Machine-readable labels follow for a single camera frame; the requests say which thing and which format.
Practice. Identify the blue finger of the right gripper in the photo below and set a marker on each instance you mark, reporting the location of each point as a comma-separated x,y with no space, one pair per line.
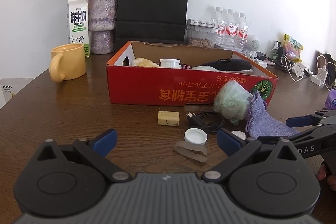
302,121

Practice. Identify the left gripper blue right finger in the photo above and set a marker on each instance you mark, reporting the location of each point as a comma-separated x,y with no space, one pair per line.
228,142

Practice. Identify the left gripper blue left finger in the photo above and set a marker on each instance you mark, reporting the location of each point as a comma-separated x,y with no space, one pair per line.
104,143

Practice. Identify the translucent rubber band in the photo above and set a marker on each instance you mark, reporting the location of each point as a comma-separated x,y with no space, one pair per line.
196,152

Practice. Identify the purple burlap drawstring pouch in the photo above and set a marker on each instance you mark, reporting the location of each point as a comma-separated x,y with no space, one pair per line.
260,123

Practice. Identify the white cloth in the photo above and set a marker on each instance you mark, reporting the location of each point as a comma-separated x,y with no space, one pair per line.
211,69

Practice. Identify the sheep plush toy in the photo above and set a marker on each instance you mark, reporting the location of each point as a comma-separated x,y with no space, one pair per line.
141,62

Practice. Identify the large white bottle cap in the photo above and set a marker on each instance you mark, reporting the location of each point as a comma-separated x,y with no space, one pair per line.
170,63

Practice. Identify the person's right hand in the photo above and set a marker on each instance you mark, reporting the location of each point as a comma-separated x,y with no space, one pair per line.
322,174

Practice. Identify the small white bottle cap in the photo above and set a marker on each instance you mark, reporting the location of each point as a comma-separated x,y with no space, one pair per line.
196,136

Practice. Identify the purple tissue pack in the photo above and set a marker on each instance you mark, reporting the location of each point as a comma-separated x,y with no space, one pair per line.
330,103

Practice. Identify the iridescent green plastic bag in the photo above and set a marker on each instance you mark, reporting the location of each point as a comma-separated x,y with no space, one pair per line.
232,101

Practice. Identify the yellow soap bar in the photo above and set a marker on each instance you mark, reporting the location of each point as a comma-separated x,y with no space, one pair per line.
168,118

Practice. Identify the red cardboard pumpkin box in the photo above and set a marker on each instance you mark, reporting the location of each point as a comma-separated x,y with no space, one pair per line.
176,86

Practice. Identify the colourful snack bag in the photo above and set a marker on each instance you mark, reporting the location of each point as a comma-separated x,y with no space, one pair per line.
292,48

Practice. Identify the yellow ceramic mug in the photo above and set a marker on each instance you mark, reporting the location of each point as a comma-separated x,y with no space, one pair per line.
67,62

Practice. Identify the right water bottle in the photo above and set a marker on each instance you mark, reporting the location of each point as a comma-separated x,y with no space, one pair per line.
242,33

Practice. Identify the water bottle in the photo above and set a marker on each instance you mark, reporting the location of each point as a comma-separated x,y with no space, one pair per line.
230,29
242,33
220,22

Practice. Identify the middle water bottle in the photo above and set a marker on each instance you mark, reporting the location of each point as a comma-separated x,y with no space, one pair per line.
230,29

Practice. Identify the clear seed container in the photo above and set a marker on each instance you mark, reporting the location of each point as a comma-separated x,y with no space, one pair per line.
200,36

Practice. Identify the white leaflet card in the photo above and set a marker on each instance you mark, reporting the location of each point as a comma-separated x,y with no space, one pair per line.
10,87

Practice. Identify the left water bottle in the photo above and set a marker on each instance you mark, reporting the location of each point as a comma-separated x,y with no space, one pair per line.
220,22

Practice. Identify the flat white box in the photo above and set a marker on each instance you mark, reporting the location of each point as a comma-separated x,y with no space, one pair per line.
201,23

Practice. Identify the purple textured vase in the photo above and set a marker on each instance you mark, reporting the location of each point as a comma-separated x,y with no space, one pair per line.
101,24

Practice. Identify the white milk carton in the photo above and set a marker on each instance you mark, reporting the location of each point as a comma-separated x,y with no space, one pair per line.
77,24

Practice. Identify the black paper shopping bag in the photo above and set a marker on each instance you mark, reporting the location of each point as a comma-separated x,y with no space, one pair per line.
152,21

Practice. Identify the white charger with cable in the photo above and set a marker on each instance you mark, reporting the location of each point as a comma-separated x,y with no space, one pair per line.
325,75

